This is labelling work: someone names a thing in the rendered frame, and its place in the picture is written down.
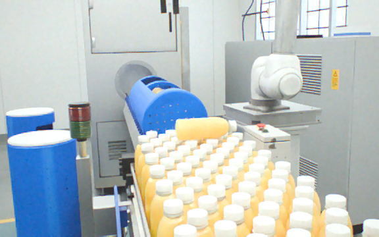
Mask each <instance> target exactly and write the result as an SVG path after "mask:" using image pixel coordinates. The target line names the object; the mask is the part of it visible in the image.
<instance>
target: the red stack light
mask: <svg viewBox="0 0 379 237"><path fill-rule="evenodd" d="M68 116H69V121H73V122H80V121H86V120H91V106H88V107H78V108H72V107H68Z"/></svg>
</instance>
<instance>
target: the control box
mask: <svg viewBox="0 0 379 237"><path fill-rule="evenodd" d="M264 128H266V129H268V132H263V131H262V130H259V127H258V126H257V125H252V126H245V141H247V140H252V141H256V151H257V152H258V151H259V150H269V151H271V152H272V156H271V158H272V160H271V161H272V162H273V163H276V162H279V161H286V162H290V149H291V142H290V140H291V135H290V134H288V133H286V132H284V131H282V130H279V129H277V128H275V127H273V126H271V125H269V124H267V125H266V126H264ZM271 128H272V129H273V130H272V129H271ZM277 131H278V132H277Z"/></svg>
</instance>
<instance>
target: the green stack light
mask: <svg viewBox="0 0 379 237"><path fill-rule="evenodd" d="M69 127H70V137H71V138H74V139H82V138H89V137H91V136H93V132H92V122H91V120H86V121H80V122H73V121H69Z"/></svg>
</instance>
